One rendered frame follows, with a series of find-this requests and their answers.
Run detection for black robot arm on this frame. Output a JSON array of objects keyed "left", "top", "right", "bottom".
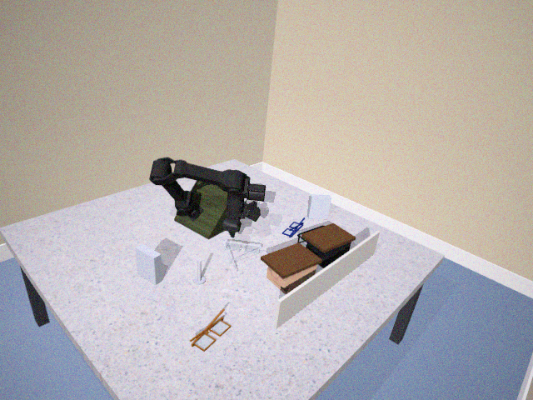
[{"left": 149, "top": 157, "right": 266, "bottom": 222}]

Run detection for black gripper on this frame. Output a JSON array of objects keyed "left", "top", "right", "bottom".
[{"left": 222, "top": 198, "right": 244, "bottom": 238}]

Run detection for brown-framed glasses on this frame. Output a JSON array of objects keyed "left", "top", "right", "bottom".
[{"left": 190, "top": 308, "right": 232, "bottom": 352}]

